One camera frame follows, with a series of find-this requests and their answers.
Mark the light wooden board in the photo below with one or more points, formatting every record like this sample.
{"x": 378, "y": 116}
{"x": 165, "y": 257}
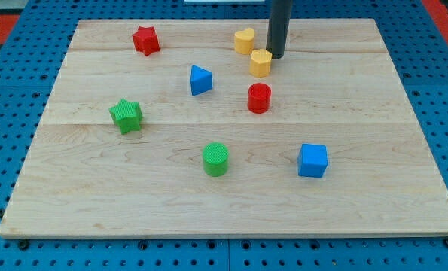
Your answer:
{"x": 336, "y": 86}

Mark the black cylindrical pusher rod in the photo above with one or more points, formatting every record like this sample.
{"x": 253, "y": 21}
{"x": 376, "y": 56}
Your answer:
{"x": 280, "y": 15}

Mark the blue triangle block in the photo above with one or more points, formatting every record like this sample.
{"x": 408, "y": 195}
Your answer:
{"x": 200, "y": 80}

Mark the green star block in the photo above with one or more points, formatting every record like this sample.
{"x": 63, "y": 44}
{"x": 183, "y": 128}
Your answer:
{"x": 127, "y": 116}

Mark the blue cube block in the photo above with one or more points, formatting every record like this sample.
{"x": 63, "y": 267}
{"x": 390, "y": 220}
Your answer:
{"x": 312, "y": 160}

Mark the red star block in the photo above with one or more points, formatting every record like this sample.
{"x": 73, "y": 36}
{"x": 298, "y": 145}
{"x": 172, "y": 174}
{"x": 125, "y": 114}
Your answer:
{"x": 145, "y": 40}

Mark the yellow hexagon block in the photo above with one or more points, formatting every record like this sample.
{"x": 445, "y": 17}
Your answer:
{"x": 260, "y": 63}

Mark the yellow heart block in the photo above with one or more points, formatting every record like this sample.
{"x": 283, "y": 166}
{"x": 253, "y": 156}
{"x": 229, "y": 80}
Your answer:
{"x": 244, "y": 41}

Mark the green cylinder block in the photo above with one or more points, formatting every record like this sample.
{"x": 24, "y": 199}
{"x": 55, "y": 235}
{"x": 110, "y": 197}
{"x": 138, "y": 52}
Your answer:
{"x": 215, "y": 159}

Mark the red cylinder block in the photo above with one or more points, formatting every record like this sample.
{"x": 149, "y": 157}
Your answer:
{"x": 259, "y": 95}

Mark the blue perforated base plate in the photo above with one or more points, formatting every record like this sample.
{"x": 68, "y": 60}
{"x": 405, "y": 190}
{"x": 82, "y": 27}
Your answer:
{"x": 30, "y": 60}

